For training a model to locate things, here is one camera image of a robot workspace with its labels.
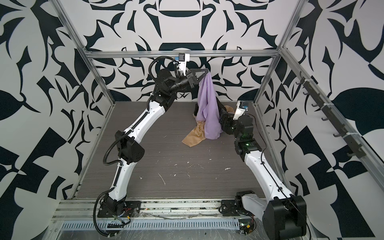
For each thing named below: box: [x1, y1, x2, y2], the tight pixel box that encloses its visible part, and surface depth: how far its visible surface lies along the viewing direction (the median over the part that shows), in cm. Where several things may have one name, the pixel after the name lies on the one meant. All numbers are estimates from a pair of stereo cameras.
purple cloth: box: [196, 72, 224, 140], surface depth 85 cm
